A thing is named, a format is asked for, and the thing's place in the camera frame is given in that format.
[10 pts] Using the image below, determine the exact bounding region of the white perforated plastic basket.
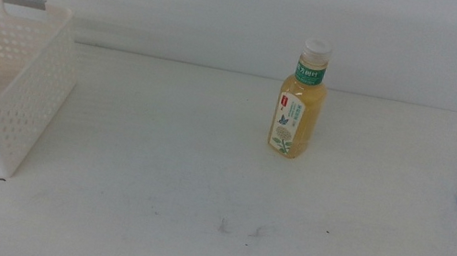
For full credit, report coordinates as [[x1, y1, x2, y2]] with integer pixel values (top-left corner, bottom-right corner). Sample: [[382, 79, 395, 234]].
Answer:
[[0, 0, 91, 187]]

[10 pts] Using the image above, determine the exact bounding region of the yellow tea bottle white cap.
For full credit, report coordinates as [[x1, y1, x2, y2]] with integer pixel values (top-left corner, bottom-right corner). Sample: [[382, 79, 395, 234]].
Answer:
[[264, 32, 338, 164]]

